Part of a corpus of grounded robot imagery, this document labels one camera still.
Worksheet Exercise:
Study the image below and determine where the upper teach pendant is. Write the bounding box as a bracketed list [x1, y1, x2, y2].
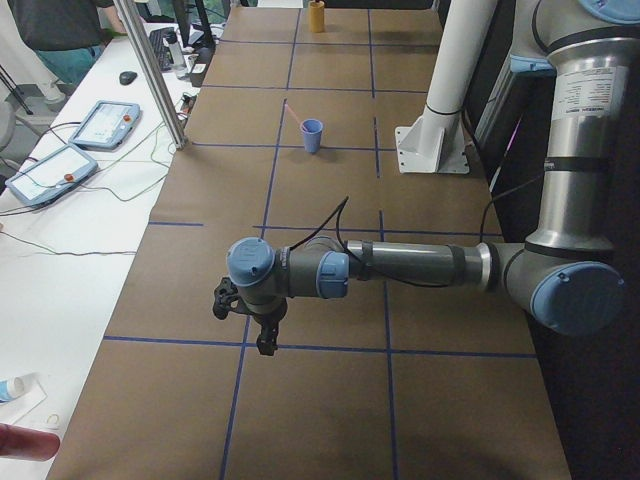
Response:
[69, 100, 141, 151]

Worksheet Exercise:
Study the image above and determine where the black box with label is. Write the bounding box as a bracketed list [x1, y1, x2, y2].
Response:
[189, 47, 215, 87]

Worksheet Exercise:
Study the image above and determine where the light blue ribbed cup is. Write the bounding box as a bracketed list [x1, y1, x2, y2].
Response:
[300, 118, 324, 154]

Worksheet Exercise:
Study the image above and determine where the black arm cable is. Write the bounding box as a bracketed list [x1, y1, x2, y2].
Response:
[289, 169, 546, 289]

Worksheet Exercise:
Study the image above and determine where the lower teach pendant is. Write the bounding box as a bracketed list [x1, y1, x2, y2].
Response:
[5, 145, 98, 207]

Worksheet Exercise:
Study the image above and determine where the teach pendant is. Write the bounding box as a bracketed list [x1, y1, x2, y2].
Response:
[5, 145, 98, 207]
[69, 100, 141, 151]

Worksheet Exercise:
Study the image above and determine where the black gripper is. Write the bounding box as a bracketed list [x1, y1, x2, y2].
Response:
[253, 299, 287, 356]

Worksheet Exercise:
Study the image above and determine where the black keyboard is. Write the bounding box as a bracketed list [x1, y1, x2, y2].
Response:
[148, 27, 179, 72]

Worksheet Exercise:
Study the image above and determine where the clear water bottle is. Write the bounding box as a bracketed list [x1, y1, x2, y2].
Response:
[164, 31, 188, 79]

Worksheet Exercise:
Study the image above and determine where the person in dark shirt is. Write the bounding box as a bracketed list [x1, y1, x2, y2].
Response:
[8, 0, 126, 86]

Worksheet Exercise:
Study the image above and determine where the red cylinder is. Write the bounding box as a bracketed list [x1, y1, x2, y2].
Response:
[1, 424, 61, 461]

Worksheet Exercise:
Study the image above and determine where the black computer mouse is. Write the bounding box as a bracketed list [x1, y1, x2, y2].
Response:
[119, 71, 138, 86]

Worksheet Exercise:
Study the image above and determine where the white camera post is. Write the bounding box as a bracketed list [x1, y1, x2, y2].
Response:
[423, 0, 501, 117]

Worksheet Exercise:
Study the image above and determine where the white camera post base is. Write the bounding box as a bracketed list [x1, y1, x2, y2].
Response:
[394, 112, 470, 175]

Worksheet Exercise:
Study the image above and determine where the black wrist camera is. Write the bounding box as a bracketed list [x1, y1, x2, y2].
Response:
[212, 277, 247, 320]

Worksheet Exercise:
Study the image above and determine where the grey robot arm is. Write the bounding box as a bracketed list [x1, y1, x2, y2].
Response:
[212, 1, 639, 356]

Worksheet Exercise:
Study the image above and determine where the yellow cup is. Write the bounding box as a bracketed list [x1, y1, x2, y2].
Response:
[307, 0, 325, 33]

